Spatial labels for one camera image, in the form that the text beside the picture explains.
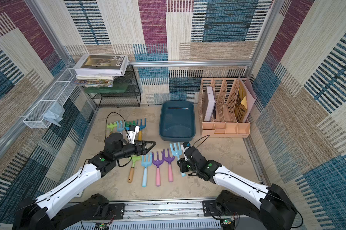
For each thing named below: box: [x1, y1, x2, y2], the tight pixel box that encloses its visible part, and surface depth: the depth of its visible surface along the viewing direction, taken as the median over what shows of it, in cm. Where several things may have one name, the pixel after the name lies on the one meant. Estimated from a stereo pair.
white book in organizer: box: [204, 86, 216, 122], surface depth 101 cm
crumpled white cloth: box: [42, 101, 66, 127], surface depth 70 cm
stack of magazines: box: [73, 75, 115, 88], surface depth 83 cm
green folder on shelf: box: [84, 84, 129, 94], surface depth 96 cm
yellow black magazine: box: [234, 78, 248, 123], surface depth 96 cm
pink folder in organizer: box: [238, 76, 257, 123], surface depth 89 cm
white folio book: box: [72, 54, 129, 77], surface depth 85 cm
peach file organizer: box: [197, 77, 251, 138], surface depth 102 cm
